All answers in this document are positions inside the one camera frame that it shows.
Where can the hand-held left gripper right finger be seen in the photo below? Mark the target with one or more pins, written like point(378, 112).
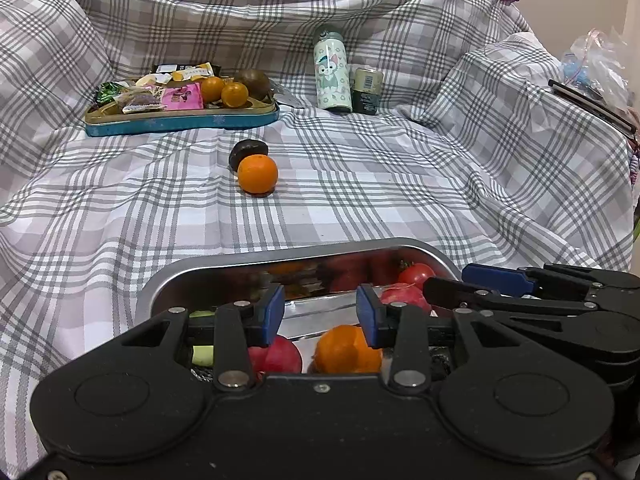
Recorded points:
point(367, 316)

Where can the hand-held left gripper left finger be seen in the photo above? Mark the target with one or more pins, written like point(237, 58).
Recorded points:
point(274, 311)

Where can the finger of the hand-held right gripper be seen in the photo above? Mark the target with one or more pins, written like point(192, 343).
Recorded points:
point(465, 292)
point(495, 277)

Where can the red apple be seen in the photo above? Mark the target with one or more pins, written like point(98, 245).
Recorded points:
point(277, 356)
point(405, 297)

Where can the red tomato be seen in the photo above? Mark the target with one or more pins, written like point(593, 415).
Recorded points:
point(415, 275)

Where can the steel tray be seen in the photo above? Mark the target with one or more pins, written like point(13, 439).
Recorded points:
point(210, 280)

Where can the cucumber piece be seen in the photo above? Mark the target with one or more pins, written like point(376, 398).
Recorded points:
point(202, 356)

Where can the plaid cloth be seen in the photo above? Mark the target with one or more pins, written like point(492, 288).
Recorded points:
point(375, 185)

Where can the black flat device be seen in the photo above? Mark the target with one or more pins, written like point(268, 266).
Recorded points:
point(592, 105)

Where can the blue tin tray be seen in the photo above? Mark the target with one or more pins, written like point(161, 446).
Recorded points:
point(185, 121)

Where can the small orange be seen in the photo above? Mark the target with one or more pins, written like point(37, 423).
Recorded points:
point(212, 88)
point(234, 95)

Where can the dark green can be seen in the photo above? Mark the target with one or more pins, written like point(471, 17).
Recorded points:
point(367, 91)

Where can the brown round fruit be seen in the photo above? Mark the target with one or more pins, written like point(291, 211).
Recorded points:
point(252, 82)

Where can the pink snack packet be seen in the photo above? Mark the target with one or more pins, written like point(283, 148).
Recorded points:
point(182, 97)

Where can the clear plastic bag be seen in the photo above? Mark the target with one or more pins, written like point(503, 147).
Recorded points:
point(597, 62)

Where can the mint cartoon water bottle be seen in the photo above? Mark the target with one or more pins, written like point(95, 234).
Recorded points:
point(332, 72)

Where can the purple snack packet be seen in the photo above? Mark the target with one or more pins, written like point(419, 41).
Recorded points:
point(141, 102)

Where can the yellow snack packet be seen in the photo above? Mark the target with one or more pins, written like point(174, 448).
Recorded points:
point(194, 72)

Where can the black snack packet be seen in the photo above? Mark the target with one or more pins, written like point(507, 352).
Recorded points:
point(167, 67)

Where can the green snack packet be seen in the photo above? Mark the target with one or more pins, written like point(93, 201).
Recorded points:
point(107, 92)

